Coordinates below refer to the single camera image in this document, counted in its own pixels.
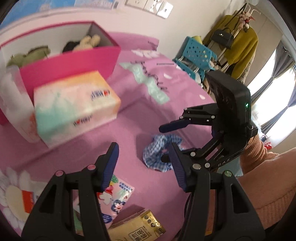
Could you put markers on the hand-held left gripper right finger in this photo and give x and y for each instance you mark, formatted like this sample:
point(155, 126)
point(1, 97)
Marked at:
point(179, 169)

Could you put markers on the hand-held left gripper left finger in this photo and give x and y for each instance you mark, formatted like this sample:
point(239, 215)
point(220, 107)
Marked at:
point(111, 164)

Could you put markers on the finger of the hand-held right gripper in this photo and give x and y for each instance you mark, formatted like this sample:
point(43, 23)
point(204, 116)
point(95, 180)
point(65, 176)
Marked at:
point(173, 126)
point(203, 153)

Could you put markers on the blue checked scrunchie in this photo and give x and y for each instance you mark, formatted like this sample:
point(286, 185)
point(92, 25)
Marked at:
point(155, 150)

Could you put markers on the floral tissue packet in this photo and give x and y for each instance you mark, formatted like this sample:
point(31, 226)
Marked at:
point(115, 199)

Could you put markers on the yellow tissue packet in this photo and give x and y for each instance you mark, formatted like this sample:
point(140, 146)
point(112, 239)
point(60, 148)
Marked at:
point(136, 229)

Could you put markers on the pink cardboard box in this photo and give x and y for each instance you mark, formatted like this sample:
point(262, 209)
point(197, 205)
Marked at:
point(69, 62)

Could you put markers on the cream plush toy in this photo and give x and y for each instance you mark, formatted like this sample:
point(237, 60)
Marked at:
point(87, 41)

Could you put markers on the green plush toy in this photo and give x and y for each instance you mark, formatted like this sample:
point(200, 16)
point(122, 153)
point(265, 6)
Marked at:
point(27, 58)

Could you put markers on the person's right forearm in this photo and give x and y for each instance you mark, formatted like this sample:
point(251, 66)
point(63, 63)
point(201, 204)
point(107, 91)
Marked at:
point(272, 185)

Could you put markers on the pink printed bedsheet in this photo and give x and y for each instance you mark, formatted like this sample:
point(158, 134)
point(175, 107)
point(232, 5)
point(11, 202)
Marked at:
point(138, 115)

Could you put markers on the grey curtain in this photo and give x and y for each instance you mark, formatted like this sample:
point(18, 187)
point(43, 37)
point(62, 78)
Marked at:
point(282, 120)
point(277, 67)

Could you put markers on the mustard yellow sweater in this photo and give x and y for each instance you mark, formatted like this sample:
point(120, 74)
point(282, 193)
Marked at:
point(245, 51)

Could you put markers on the pastel tissue box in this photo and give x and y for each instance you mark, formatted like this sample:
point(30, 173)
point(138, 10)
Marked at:
point(76, 106)

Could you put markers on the blue plastic basket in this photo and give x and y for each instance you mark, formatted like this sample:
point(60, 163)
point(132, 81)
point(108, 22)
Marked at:
point(196, 53)

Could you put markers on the black handbag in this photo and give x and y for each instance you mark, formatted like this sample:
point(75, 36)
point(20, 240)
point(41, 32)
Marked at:
point(222, 38)

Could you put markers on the red white packet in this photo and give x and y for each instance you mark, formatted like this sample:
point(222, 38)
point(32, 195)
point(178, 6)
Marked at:
point(29, 201)

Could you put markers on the pink hanging doll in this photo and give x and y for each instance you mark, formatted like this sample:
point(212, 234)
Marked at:
point(244, 19)

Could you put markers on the white coat rack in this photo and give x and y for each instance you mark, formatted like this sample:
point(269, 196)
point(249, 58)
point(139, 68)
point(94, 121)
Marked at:
point(253, 11)

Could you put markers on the white pump bottle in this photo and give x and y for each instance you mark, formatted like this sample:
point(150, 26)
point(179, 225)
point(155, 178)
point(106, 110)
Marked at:
point(11, 104)

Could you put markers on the white wall sockets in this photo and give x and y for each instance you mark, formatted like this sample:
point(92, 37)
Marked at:
point(165, 10)

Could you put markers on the white wall socket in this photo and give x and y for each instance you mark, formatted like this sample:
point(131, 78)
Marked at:
point(155, 5)
point(136, 2)

